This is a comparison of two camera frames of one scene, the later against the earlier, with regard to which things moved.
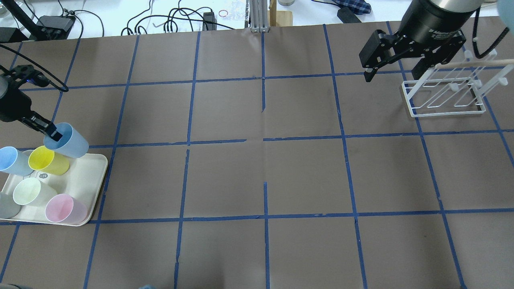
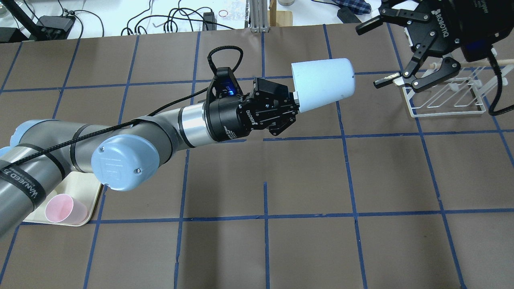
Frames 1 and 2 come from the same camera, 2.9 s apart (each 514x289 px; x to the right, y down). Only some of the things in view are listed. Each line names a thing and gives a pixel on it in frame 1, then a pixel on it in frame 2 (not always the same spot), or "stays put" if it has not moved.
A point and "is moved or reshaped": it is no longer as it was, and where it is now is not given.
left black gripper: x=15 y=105 -> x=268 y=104
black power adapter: x=346 y=15 stays put
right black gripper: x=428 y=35 -> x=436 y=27
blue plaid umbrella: x=356 y=7 stays put
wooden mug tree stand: x=278 y=17 stays put
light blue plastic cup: x=71 y=143 is moved or reshaped
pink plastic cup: x=63 y=208 stays put
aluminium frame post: x=259 y=16 stays put
